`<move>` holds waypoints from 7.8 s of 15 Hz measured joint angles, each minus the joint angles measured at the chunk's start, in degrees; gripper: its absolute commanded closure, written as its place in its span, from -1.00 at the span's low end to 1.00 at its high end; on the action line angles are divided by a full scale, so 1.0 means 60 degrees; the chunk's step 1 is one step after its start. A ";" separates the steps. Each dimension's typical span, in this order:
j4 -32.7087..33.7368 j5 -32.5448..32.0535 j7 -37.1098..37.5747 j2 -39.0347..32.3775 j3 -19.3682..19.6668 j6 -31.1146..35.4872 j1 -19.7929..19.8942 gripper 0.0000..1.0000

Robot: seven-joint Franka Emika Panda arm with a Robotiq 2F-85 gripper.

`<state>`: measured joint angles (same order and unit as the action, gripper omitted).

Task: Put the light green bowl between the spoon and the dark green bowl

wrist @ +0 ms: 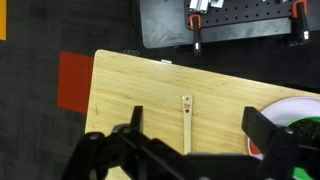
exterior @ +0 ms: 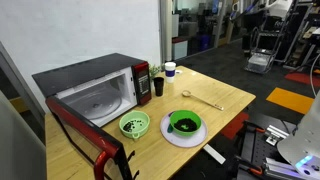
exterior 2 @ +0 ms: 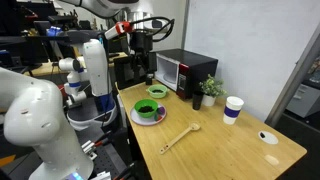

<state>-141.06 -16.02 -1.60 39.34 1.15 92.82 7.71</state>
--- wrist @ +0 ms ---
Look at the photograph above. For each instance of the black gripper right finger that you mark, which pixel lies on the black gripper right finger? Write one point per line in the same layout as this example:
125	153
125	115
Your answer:
266	133

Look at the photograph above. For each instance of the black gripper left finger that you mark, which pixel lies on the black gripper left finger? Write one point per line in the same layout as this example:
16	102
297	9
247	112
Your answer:
100	153

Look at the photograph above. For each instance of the dark green bowl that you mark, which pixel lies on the dark green bowl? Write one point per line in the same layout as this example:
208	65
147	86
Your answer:
305	121

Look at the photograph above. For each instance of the beige measuring spoon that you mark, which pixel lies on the beige measuring spoon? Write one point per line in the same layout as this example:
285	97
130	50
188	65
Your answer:
187	123

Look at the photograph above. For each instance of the pale round plate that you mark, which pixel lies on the pale round plate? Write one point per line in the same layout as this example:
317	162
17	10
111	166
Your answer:
286	110

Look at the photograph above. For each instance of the orange black clamp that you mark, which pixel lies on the orange black clamp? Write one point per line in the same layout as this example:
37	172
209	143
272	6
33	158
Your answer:
301	23
196	33

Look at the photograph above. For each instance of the black perforated breadboard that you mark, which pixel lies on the black perforated breadboard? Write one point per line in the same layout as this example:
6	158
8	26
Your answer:
240	11

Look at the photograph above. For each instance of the black perforated metal board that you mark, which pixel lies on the black perforated metal board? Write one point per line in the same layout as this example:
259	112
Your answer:
163	26

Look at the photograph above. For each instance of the aluminium extrusion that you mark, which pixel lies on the aluminium extrusion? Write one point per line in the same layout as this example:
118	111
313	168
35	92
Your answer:
198	4

